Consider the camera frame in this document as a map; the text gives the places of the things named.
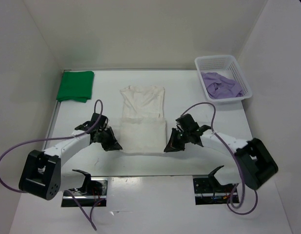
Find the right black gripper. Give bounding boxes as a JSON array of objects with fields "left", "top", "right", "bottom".
[{"left": 164, "top": 127, "right": 190, "bottom": 152}]

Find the white t shirt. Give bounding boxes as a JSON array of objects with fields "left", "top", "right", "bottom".
[{"left": 119, "top": 85, "right": 167, "bottom": 155}]

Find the green t shirt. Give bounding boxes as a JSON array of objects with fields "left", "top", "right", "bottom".
[{"left": 56, "top": 71, "right": 94, "bottom": 103}]

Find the purple t shirt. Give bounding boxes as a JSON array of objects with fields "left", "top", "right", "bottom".
[{"left": 201, "top": 72, "right": 244, "bottom": 99}]

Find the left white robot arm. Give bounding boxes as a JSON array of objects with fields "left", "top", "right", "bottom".
[{"left": 19, "top": 127, "right": 122, "bottom": 200}]

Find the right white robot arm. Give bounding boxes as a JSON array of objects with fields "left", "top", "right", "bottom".
[{"left": 164, "top": 125, "right": 279, "bottom": 190}]

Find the white plastic basket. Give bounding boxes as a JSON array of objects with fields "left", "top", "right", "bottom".
[{"left": 195, "top": 55, "right": 253, "bottom": 102}]

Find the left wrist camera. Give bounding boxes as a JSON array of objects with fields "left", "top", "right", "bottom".
[{"left": 89, "top": 113, "right": 108, "bottom": 129}]

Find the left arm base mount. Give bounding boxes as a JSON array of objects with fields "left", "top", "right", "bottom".
[{"left": 61, "top": 177, "right": 109, "bottom": 208}]

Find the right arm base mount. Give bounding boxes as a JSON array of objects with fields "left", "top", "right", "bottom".
[{"left": 193, "top": 175, "right": 235, "bottom": 205}]

